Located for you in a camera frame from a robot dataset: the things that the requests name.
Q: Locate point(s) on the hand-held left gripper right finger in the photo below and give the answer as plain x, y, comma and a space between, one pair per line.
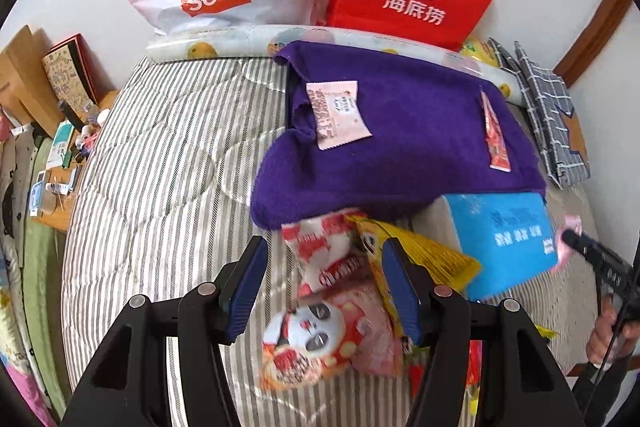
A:
400, 292

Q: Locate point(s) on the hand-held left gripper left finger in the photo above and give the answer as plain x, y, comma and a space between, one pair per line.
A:
245, 289

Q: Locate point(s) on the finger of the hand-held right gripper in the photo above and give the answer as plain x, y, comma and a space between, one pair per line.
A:
590, 249

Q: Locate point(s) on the yellow snack packet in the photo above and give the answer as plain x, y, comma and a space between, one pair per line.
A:
440, 257

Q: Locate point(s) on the panda print snack packet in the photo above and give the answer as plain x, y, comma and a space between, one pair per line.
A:
310, 322

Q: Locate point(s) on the purple towel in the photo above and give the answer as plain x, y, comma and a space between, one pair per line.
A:
415, 132

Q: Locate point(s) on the person's right hand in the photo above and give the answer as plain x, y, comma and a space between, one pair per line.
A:
600, 342

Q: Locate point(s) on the blue tissue pack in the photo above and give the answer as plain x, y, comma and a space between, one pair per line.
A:
505, 232

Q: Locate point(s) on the grey checked cloth bag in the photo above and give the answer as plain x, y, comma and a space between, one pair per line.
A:
550, 117

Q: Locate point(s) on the thin red sachet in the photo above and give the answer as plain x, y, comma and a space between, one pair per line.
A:
495, 142

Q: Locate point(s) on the grey striped quilt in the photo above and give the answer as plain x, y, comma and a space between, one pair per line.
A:
165, 167

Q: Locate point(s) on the pale pink sachet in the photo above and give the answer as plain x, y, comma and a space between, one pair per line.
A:
335, 112

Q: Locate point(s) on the wooden nightstand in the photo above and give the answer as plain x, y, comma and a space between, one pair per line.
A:
57, 217

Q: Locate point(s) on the pale green quilt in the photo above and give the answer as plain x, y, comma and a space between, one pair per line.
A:
42, 287

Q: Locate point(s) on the small white bottle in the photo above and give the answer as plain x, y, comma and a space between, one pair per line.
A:
104, 116

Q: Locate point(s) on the small white and blue box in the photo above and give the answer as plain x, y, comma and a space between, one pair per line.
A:
39, 194

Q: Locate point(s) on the yellow plastic packet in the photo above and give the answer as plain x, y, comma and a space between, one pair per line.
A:
477, 52

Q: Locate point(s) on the teal and white box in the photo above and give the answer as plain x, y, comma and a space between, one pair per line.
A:
62, 142

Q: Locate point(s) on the rolled printed mat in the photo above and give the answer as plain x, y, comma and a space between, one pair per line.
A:
210, 44

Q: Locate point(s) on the small black device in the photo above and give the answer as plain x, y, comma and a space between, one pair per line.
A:
70, 114

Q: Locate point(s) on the white printed cloth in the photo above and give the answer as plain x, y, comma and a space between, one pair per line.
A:
15, 187

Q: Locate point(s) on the patterned notebook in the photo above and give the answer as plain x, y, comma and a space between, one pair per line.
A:
65, 77

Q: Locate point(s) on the wooden headboard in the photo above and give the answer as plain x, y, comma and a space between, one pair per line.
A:
25, 77

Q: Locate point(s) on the brown wooden door frame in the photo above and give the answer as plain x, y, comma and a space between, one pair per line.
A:
595, 32

